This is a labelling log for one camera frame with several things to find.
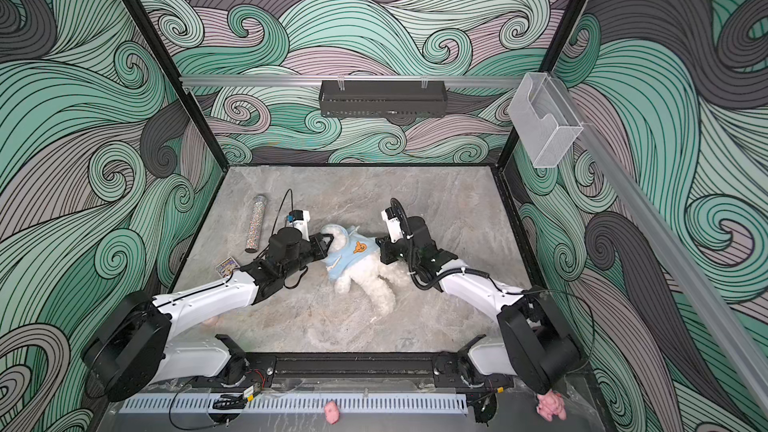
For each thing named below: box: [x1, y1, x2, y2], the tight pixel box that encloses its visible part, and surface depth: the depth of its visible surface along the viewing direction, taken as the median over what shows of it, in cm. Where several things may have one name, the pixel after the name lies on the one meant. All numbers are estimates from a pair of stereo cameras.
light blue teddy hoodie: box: [321, 223, 380, 280], surface depth 84 cm
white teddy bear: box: [322, 224, 412, 316], surface depth 83 cm
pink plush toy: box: [536, 389, 567, 422], surface depth 67 cm
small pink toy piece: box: [324, 400, 341, 425], surface depth 68 cm
